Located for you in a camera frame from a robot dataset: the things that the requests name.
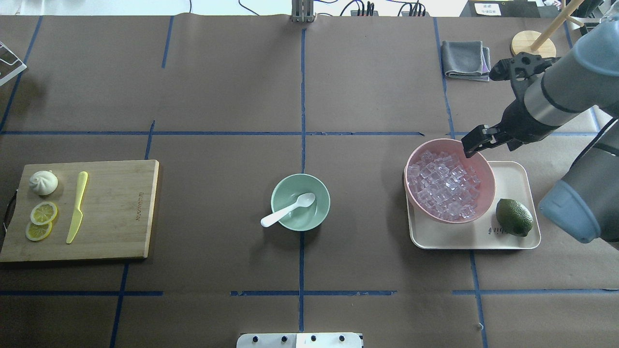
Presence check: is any lower lemon slice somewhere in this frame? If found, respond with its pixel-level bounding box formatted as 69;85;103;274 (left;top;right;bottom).
25;222;53;242

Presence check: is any green lime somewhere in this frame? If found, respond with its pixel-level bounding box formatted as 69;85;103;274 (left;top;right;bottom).
495;198;534;237

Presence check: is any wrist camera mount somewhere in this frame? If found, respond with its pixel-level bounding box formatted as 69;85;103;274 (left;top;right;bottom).
489;52;561;102

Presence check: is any pink bowl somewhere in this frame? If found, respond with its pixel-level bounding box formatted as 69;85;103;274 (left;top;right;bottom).
404;138;496;223

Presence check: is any upper lemon slice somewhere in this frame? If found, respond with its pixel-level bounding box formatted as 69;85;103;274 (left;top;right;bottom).
29;201;58;226

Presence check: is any green bowl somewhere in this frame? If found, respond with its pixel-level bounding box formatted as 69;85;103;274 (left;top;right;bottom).
270;174;331;232

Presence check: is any lemon slice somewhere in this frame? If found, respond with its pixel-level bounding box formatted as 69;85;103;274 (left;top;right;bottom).
29;201;58;226
25;222;53;242

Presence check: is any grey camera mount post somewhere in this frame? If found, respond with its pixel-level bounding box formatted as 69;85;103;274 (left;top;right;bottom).
291;0;316;23

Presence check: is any pile of ice cubes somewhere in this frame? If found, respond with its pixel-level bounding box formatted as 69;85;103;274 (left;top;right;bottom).
405;151;481;222

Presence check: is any wooden stand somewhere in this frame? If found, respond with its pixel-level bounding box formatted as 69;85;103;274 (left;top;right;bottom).
510;0;584;58

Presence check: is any white plastic spoon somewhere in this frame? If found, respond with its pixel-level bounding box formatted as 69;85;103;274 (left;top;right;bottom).
260;192;316;228

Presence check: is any grey folded cloth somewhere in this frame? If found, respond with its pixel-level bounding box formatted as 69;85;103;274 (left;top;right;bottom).
441;41;492;82

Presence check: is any white wire rack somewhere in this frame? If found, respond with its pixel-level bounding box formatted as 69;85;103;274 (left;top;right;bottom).
0;42;27;86

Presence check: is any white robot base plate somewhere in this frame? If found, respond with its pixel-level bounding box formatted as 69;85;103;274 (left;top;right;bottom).
236;332;364;348

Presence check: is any cream plastic tray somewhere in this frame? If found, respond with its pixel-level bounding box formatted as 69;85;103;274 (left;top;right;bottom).
407;161;541;250

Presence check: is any bamboo cutting board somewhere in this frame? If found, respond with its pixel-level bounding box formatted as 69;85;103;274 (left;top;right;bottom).
1;160;159;262

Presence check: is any white steamed bun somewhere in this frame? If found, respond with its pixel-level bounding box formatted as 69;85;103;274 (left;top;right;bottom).
29;171;59;196

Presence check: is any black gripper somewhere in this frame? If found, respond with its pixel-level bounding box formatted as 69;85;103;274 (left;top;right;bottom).
461;100;547;158

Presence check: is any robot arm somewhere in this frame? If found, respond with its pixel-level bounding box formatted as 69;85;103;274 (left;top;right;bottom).
462;14;619;243

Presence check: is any yellow plastic knife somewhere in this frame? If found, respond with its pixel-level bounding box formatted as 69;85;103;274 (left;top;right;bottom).
65;171;89;244

